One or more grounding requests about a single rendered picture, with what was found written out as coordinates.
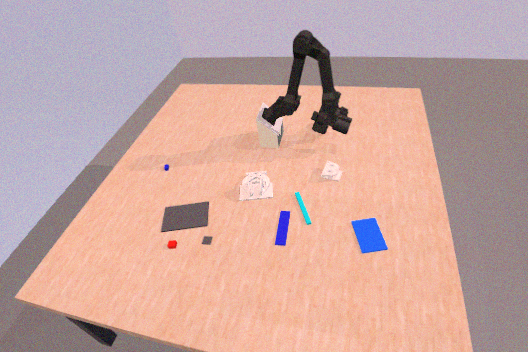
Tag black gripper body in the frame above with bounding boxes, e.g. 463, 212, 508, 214
312, 91, 341, 134

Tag blue flat rectangular plate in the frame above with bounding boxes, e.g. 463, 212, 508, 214
351, 217, 388, 253

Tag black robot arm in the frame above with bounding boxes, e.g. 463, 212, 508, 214
262, 30, 352, 135

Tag cyan rectangular bar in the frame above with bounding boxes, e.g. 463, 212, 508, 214
295, 192, 312, 226

